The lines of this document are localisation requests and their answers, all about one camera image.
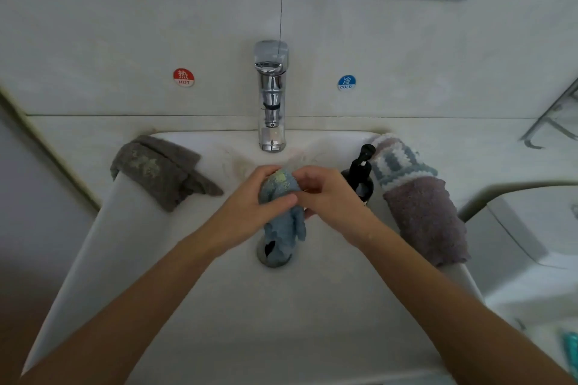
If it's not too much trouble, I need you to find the white toilet lid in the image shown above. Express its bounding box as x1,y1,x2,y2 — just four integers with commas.
528,317,578,385

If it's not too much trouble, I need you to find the metal wall shelf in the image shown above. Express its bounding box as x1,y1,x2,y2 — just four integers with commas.
521,78,578,149

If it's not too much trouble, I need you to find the black pump soap bottle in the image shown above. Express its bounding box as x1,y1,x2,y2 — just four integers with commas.
341,144,378,205

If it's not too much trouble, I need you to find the person's left forearm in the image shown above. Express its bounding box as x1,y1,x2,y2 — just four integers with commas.
18,231,222,385

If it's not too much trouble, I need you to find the metal sink drain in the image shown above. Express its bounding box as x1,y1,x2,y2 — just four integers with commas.
256,240,294,268

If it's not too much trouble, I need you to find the red round sticker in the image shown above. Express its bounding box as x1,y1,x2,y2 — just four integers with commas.
172,67,196,89

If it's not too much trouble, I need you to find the blue stained cloth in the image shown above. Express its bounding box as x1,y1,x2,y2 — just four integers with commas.
257,168,308,266

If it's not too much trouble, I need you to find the brown cloth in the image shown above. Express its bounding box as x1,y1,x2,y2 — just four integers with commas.
384,175,473,268

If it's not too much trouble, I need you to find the teal tube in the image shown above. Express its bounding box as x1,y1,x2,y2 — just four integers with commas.
564,330,578,363

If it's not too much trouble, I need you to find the pink white striped cloth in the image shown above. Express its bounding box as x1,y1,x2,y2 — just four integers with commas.
374,133,408,149

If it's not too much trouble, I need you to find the person's right hand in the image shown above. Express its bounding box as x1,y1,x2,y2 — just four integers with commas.
291,164,399,250

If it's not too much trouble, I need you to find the person's right forearm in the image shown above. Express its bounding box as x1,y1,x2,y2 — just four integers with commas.
365,227,574,385

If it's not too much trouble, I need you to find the chrome faucet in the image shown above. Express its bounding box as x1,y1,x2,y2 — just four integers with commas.
252,40,291,154

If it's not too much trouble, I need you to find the white toilet tank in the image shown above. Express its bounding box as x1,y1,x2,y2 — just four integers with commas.
461,184,578,304

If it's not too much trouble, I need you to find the person's left hand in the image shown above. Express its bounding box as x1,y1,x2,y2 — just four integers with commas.
194,164,301,259

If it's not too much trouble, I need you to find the white ceramic sink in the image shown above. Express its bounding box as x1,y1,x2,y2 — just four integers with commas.
20,130,484,385

